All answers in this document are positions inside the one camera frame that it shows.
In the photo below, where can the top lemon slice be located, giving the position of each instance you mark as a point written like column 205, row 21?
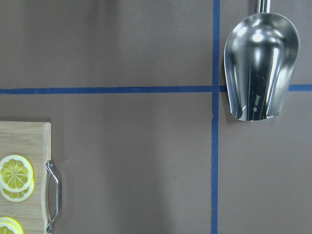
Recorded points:
column 16, row 173

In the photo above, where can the metal scoop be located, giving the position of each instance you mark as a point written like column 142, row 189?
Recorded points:
column 259, row 60

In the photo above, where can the wooden cutting board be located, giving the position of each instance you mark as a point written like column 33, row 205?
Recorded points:
column 30, row 198

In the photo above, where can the lemon slice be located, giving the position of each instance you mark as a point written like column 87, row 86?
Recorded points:
column 10, row 226
column 16, row 173
column 18, row 196

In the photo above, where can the lower lemon slice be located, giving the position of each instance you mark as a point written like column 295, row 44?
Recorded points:
column 18, row 196

